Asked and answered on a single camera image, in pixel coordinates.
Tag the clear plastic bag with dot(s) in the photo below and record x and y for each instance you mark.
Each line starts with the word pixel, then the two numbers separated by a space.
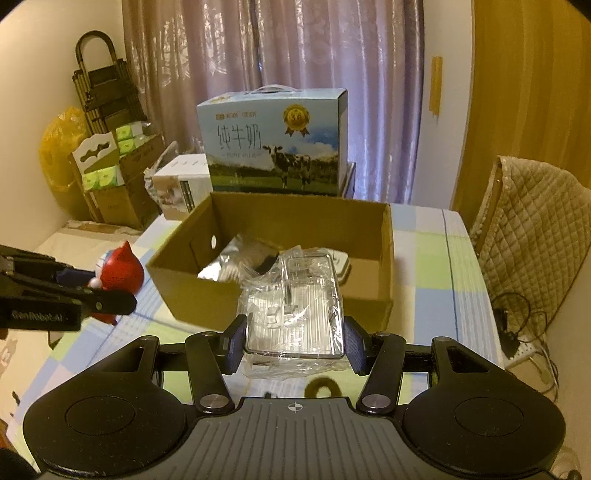
pixel 159 170

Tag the red cat figurine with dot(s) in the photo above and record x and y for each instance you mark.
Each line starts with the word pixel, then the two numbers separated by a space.
pixel 122 272

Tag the wooden chair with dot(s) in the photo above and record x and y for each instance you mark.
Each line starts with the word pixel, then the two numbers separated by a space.
pixel 489 203

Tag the yellow wall note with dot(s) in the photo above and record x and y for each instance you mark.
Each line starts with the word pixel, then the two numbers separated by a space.
pixel 435 85

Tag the folding hand cart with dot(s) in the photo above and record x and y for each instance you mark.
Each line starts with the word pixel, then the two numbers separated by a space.
pixel 104 87

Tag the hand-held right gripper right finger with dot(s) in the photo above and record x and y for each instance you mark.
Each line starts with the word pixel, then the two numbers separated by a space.
pixel 355 346

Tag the white appliance box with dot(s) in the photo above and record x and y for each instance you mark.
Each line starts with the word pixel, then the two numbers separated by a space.
pixel 178 189

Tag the plaid tablecloth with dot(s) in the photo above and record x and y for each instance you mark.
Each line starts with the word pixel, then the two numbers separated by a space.
pixel 434 258

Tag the yellow plastic bag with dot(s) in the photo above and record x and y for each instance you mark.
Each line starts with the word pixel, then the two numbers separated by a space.
pixel 57 157

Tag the pink curtain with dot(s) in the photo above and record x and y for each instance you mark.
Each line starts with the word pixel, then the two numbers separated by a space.
pixel 277 46

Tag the wooden door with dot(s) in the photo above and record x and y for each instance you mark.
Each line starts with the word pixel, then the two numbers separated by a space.
pixel 531 92

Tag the clear plastic box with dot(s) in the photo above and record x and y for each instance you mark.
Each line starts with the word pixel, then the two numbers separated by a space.
pixel 295 314

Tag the quilted chair cover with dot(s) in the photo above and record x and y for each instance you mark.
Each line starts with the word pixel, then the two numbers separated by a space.
pixel 535 244

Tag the silver foil bag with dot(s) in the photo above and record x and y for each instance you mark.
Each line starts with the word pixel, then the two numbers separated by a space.
pixel 231 263

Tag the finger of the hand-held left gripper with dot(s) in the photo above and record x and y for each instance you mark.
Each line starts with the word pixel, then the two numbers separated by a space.
pixel 37 265
pixel 101 302

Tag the white square container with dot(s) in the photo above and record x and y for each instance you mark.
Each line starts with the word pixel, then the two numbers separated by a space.
pixel 341 266

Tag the stack of green tissue packs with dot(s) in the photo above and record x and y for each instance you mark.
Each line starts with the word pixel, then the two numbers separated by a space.
pixel 104 177

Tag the milk carton with cow print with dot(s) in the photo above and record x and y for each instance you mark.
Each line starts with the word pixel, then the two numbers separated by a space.
pixel 272 143

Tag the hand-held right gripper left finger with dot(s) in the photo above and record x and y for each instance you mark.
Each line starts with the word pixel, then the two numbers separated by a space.
pixel 235 344

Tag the cardboard storage box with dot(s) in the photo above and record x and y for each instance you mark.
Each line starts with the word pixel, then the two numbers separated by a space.
pixel 120 203

